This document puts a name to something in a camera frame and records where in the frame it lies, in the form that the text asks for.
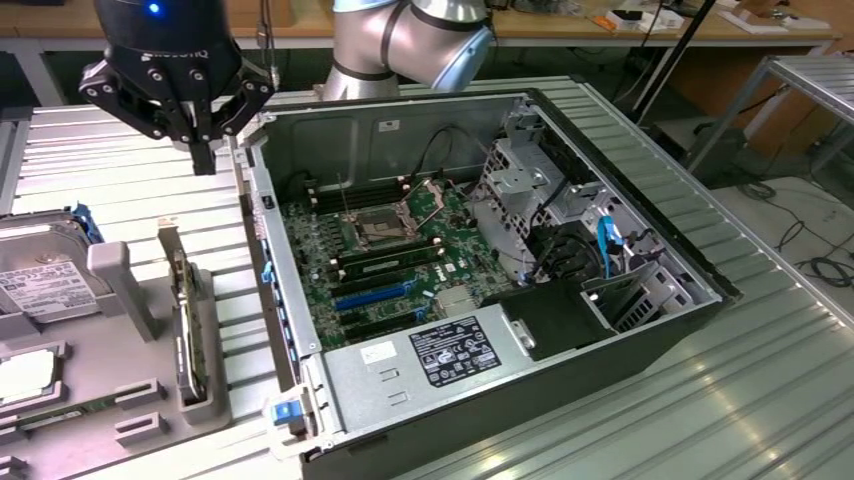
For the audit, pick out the silver chipset heatsink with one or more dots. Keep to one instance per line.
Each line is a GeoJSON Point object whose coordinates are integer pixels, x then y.
{"type": "Point", "coordinates": [457, 300]}

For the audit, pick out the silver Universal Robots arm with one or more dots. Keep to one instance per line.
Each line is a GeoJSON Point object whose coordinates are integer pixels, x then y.
{"type": "Point", "coordinates": [374, 40]}

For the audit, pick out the grey parts rack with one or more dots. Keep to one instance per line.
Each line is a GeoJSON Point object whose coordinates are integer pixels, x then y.
{"type": "Point", "coordinates": [94, 365]}

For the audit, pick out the black box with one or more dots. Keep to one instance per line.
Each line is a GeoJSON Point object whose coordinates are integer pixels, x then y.
{"type": "Point", "coordinates": [707, 142]}

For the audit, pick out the brown wooden cabinet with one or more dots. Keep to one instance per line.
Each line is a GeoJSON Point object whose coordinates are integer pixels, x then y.
{"type": "Point", "coordinates": [723, 75]}

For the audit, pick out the blue case latch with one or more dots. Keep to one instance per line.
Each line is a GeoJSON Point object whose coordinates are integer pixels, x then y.
{"type": "Point", "coordinates": [283, 411]}

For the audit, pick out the small black device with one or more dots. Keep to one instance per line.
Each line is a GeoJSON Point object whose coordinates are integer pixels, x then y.
{"type": "Point", "coordinates": [634, 15]}

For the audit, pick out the green RAM stick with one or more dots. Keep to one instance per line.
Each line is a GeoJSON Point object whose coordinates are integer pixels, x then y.
{"type": "Point", "coordinates": [390, 260]}
{"type": "Point", "coordinates": [60, 415]}

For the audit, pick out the silver locking lever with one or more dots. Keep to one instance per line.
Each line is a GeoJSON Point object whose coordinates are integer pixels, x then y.
{"type": "Point", "coordinates": [467, 191]}
{"type": "Point", "coordinates": [345, 197]}

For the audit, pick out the black stand pole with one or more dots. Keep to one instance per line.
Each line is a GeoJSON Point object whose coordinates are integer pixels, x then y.
{"type": "Point", "coordinates": [674, 60]}

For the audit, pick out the black RAM slot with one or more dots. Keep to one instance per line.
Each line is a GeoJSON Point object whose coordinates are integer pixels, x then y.
{"type": "Point", "coordinates": [387, 252]}
{"type": "Point", "coordinates": [387, 246]}
{"type": "Point", "coordinates": [374, 198]}
{"type": "Point", "coordinates": [374, 192]}
{"type": "Point", "coordinates": [345, 274]}
{"type": "Point", "coordinates": [374, 180]}
{"type": "Point", "coordinates": [374, 186]}

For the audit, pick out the silver power supply unit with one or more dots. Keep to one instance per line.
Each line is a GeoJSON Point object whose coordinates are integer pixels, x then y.
{"type": "Point", "coordinates": [374, 380]}

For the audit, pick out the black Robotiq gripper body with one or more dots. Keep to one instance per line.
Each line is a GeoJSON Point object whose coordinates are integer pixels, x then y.
{"type": "Point", "coordinates": [167, 45]}

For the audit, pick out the green Dell motherboard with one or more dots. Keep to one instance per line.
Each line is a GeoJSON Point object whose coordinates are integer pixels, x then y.
{"type": "Point", "coordinates": [467, 245]}

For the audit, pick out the wooden desk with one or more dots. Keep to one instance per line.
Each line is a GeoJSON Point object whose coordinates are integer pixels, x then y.
{"type": "Point", "coordinates": [701, 37]}

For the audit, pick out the aluminium frame table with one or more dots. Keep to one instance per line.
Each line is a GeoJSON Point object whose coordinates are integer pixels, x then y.
{"type": "Point", "coordinates": [817, 82]}

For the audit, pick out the NVIDIA graphics card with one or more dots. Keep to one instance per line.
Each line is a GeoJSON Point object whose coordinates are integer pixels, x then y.
{"type": "Point", "coordinates": [190, 310]}

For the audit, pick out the silver open disk bay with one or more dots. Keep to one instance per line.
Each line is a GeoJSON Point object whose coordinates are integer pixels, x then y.
{"type": "Point", "coordinates": [657, 295]}

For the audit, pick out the silver perforated disk bay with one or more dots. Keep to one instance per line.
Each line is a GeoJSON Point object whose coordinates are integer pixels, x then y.
{"type": "Point", "coordinates": [507, 240]}

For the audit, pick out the long black expansion slot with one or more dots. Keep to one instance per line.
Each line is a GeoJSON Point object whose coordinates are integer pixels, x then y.
{"type": "Point", "coordinates": [367, 284]}
{"type": "Point", "coordinates": [377, 317]}
{"type": "Point", "coordinates": [379, 328]}

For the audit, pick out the blue expansion slot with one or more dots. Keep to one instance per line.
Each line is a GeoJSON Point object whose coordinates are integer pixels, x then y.
{"type": "Point", "coordinates": [370, 297]}

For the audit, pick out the silver CPU chip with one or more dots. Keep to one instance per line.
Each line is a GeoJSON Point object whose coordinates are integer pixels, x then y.
{"type": "Point", "coordinates": [23, 375]}

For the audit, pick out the aluminium profile rail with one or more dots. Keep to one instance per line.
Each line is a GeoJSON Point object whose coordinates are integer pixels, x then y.
{"type": "Point", "coordinates": [14, 150]}

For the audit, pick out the CPU socket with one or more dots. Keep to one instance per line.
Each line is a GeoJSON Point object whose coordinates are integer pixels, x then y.
{"type": "Point", "coordinates": [381, 227]}

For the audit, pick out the white booklet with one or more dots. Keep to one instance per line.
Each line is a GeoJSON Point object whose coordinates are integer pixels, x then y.
{"type": "Point", "coordinates": [754, 20]}

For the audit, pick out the metal socket cover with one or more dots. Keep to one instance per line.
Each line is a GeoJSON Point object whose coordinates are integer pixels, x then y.
{"type": "Point", "coordinates": [433, 186]}

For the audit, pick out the black chassis intrusion switch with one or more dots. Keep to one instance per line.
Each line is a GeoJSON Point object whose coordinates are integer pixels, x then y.
{"type": "Point", "coordinates": [268, 203]}

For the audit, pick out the hard disk with blue caddy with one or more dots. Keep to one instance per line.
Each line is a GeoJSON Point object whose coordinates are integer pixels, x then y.
{"type": "Point", "coordinates": [40, 280]}

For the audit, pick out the black open PC case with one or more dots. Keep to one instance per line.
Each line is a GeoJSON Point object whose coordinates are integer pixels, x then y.
{"type": "Point", "coordinates": [601, 380]}

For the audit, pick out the black plastic shroud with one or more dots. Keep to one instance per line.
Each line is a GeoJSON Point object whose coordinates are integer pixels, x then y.
{"type": "Point", "coordinates": [541, 320]}

